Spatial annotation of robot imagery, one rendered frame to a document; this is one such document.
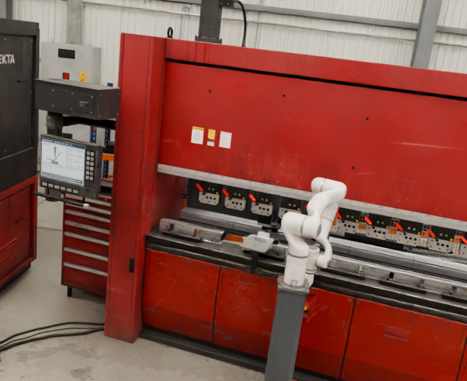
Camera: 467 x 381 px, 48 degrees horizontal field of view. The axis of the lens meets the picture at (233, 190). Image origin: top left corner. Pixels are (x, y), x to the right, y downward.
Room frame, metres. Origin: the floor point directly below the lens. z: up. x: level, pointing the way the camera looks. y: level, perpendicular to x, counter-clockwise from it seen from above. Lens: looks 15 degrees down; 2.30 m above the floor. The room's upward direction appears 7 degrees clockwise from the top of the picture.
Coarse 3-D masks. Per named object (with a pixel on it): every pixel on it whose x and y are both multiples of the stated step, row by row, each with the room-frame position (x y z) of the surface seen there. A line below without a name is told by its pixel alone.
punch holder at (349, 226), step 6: (342, 210) 3.38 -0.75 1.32; (348, 210) 3.37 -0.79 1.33; (354, 210) 3.36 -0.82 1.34; (342, 216) 3.38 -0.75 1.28; (348, 216) 3.37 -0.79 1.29; (354, 216) 3.36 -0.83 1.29; (336, 222) 3.38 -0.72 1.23; (348, 222) 3.36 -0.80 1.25; (354, 222) 3.36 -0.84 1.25; (336, 228) 3.38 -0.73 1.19; (342, 228) 3.37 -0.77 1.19; (348, 228) 3.36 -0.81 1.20; (354, 228) 3.35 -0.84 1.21
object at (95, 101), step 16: (48, 80) 3.40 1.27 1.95; (64, 80) 3.53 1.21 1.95; (48, 96) 3.37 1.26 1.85; (64, 96) 3.32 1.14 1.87; (80, 96) 3.28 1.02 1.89; (96, 96) 3.24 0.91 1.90; (112, 96) 3.37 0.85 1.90; (48, 112) 3.48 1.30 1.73; (64, 112) 3.32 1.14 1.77; (80, 112) 3.28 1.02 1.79; (96, 112) 3.24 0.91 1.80; (112, 112) 3.38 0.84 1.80; (48, 128) 3.47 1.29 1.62
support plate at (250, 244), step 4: (252, 236) 3.54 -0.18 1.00; (256, 236) 3.55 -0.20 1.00; (248, 240) 3.44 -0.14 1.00; (252, 240) 3.45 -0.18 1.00; (256, 240) 3.46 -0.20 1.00; (260, 240) 3.47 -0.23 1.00; (268, 240) 3.49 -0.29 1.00; (272, 240) 3.50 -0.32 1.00; (244, 244) 3.36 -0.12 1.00; (248, 244) 3.37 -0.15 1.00; (252, 244) 3.38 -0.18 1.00; (256, 244) 3.39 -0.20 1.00; (260, 244) 3.40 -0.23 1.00; (264, 244) 3.41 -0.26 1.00; (268, 244) 3.42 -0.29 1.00; (244, 248) 3.31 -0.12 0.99; (248, 248) 3.30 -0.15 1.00; (252, 248) 3.31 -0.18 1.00; (256, 248) 3.32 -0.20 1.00; (260, 248) 3.33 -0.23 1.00; (264, 248) 3.34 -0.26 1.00; (264, 252) 3.27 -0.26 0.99
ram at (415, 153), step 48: (192, 96) 3.69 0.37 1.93; (240, 96) 3.60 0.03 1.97; (288, 96) 3.51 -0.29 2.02; (336, 96) 3.43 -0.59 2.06; (384, 96) 3.35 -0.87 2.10; (432, 96) 3.32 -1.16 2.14; (192, 144) 3.68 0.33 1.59; (240, 144) 3.59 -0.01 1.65; (288, 144) 3.50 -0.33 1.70; (336, 144) 3.41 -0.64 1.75; (384, 144) 3.33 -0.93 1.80; (432, 144) 3.25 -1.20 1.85; (384, 192) 3.32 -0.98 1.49; (432, 192) 3.24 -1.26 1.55
